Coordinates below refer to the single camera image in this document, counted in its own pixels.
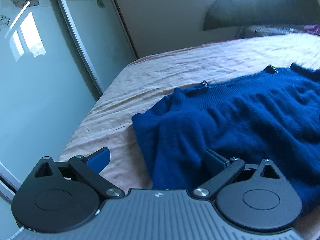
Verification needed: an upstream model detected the blue beaded sweater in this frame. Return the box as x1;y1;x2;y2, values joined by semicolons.
132;64;319;213

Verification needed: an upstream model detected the pink bed sheet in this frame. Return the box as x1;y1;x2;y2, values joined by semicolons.
60;34;319;239

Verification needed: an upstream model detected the patterned pillow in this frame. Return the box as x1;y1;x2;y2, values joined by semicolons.
235;25;308;38

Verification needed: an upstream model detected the mirrored wardrobe door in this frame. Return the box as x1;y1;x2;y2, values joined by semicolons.
1;0;135;239

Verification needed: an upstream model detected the purple cloth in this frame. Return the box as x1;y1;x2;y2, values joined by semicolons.
303;24;320;36

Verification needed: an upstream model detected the dark curved headboard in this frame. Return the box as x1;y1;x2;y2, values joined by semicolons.
203;0;319;30

